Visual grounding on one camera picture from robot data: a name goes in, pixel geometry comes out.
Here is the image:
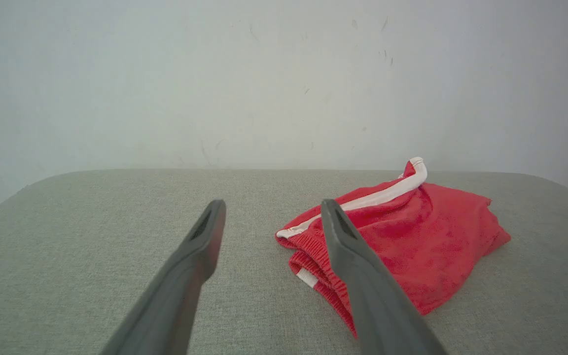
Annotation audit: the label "red shorts with white stripe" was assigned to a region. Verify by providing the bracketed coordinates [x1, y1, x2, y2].
[275, 157, 512, 339]

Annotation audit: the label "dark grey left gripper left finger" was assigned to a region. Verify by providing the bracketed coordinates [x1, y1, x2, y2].
[101, 199, 227, 355]

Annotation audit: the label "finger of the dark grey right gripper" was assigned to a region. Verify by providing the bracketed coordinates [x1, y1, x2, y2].
[321, 198, 448, 355]

